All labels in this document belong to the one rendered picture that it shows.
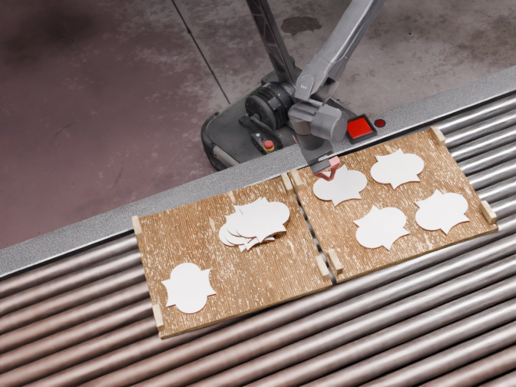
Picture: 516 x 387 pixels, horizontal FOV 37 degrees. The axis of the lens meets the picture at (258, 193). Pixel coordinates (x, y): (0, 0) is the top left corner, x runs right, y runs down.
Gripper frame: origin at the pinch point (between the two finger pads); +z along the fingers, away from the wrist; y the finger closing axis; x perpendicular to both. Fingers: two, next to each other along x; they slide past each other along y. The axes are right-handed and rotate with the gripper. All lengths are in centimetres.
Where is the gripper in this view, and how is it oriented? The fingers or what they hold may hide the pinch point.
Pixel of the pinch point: (322, 164)
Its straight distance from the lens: 182.6
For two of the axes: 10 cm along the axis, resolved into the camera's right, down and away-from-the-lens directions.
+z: 3.1, 5.7, 7.6
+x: -9.0, 4.4, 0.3
